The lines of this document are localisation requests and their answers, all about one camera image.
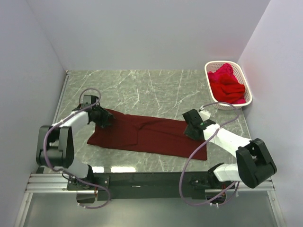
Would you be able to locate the maroon t shirt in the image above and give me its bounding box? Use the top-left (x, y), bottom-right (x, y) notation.
top-left (87, 109), bottom-right (204, 158)

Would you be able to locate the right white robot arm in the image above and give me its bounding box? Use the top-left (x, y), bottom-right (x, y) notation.
top-left (183, 109), bottom-right (277, 189)

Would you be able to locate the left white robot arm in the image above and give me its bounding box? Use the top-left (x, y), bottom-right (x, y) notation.
top-left (36, 95), bottom-right (114, 189)

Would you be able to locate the white plastic laundry basket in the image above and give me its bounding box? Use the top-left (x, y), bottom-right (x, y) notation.
top-left (205, 61), bottom-right (252, 108)

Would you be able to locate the pink t shirt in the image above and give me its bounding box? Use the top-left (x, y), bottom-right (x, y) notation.
top-left (207, 62), bottom-right (246, 105)

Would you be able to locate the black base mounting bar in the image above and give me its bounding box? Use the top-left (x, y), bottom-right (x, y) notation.
top-left (67, 172), bottom-right (231, 203)

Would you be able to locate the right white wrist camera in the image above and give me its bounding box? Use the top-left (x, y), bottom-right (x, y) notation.
top-left (198, 106), bottom-right (211, 121)

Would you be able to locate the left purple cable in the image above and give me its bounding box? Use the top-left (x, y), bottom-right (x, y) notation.
top-left (44, 88), bottom-right (111, 209)

